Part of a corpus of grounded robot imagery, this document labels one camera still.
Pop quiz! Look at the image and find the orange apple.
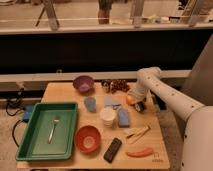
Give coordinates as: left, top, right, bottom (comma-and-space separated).
126, 95, 134, 105

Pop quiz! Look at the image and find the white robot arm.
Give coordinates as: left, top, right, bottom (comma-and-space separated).
128, 67, 213, 171

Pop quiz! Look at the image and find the white paper cup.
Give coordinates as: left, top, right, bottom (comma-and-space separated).
100, 107, 117, 127

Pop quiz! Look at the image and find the blue plastic cup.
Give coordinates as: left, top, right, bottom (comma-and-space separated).
84, 97, 96, 112

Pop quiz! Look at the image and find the blue sponge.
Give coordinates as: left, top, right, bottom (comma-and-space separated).
118, 108, 130, 127

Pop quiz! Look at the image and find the bunch of dark grapes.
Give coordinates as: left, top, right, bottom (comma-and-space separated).
110, 79, 130, 93

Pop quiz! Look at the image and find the small dark metal tin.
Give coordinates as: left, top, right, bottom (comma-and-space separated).
101, 80, 111, 93

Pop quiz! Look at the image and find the yellow banana peel toy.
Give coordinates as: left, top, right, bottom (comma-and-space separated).
124, 125, 150, 144

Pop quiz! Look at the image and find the black remote control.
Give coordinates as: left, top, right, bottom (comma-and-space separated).
103, 138, 122, 163

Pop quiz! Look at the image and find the purple bowl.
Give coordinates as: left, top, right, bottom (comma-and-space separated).
73, 75, 94, 93

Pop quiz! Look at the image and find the orange-red bowl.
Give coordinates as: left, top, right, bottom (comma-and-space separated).
74, 125, 101, 154

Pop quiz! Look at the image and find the metal spoon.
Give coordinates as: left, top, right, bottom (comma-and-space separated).
48, 116, 60, 144

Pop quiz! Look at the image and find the green plastic tray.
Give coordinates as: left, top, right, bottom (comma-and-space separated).
16, 102, 78, 161

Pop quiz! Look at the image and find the blue power box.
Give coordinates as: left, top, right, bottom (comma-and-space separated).
23, 105, 34, 122

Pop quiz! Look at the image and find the black cable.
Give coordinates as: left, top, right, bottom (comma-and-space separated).
5, 89, 26, 148

